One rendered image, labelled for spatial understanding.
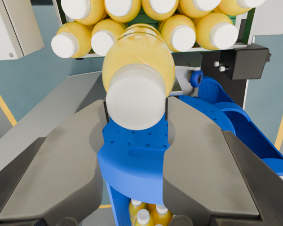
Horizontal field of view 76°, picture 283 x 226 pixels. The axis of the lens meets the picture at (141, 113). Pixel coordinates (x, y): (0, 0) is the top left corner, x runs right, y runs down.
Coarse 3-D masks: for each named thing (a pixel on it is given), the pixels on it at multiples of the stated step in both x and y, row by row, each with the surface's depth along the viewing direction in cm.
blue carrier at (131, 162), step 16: (208, 112) 39; (112, 128) 36; (160, 128) 35; (224, 128) 34; (112, 144) 32; (128, 144) 32; (144, 144) 31; (160, 144) 31; (112, 160) 29; (128, 160) 28; (144, 160) 28; (160, 160) 28; (112, 176) 30; (128, 176) 27; (144, 176) 26; (160, 176) 26; (112, 192) 51; (128, 192) 29; (144, 192) 28; (160, 192) 27; (112, 208) 53; (128, 224) 70
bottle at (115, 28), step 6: (108, 18) 37; (96, 24) 34; (102, 24) 33; (108, 24) 33; (114, 24) 33; (120, 24) 36; (126, 24) 43; (96, 30) 32; (102, 30) 32; (108, 30) 32; (114, 30) 33; (120, 30) 34; (114, 36) 32
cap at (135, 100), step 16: (128, 80) 11; (144, 80) 11; (112, 96) 11; (128, 96) 11; (144, 96) 11; (160, 96) 11; (112, 112) 12; (128, 112) 12; (144, 112) 12; (160, 112) 12; (128, 128) 12; (144, 128) 12
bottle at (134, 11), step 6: (132, 0) 29; (138, 0) 31; (132, 6) 30; (138, 6) 32; (108, 12) 31; (132, 12) 31; (138, 12) 33; (114, 18) 32; (120, 18) 31; (126, 18) 32; (132, 18) 33
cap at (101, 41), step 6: (96, 36) 30; (102, 36) 30; (108, 36) 30; (96, 42) 31; (102, 42) 31; (108, 42) 31; (114, 42) 32; (96, 48) 31; (102, 48) 31; (108, 48) 31; (102, 54) 32
